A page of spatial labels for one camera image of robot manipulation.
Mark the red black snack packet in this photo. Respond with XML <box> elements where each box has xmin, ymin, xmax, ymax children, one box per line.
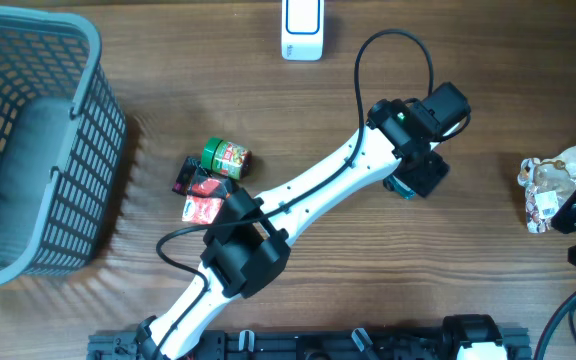
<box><xmin>172</xmin><ymin>156</ymin><xmax>235</xmax><ymax>225</ymax></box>

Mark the white barcode scanner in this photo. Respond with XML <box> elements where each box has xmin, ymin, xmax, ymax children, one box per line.
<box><xmin>281</xmin><ymin>0</ymin><xmax>325</xmax><ymax>61</ymax></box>

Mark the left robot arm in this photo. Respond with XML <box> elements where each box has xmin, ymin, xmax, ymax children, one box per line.
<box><xmin>136</xmin><ymin>82</ymin><xmax>471</xmax><ymax>359</ymax></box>

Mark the blue mouthwash bottle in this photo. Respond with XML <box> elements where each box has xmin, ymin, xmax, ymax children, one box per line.
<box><xmin>383</xmin><ymin>175</ymin><xmax>416</xmax><ymax>200</ymax></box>

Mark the green lidded jar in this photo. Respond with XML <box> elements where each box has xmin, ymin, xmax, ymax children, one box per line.
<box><xmin>201</xmin><ymin>137</ymin><xmax>252</xmax><ymax>180</ymax></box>

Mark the grey plastic shopping basket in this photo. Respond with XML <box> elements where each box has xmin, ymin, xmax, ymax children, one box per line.
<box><xmin>0</xmin><ymin>6</ymin><xmax>127</xmax><ymax>285</ymax></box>

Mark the beige snack bag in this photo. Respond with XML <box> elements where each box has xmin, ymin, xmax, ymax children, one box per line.
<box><xmin>517</xmin><ymin>145</ymin><xmax>576</xmax><ymax>234</ymax></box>

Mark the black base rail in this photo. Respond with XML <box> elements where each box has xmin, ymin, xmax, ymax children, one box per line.
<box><xmin>86</xmin><ymin>327</ymin><xmax>534</xmax><ymax>360</ymax></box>

